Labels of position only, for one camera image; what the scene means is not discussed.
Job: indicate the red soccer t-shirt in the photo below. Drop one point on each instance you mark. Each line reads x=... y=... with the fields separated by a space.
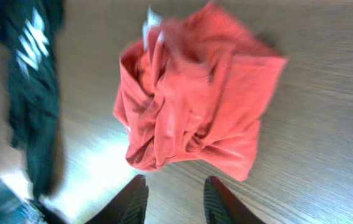
x=196 y=89

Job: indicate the black Nike t-shirt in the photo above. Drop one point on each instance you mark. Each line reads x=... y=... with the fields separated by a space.
x=28 y=29

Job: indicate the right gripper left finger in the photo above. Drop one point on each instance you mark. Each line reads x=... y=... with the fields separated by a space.
x=127 y=207

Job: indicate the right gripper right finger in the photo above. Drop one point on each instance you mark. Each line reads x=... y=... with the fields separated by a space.
x=221 y=206

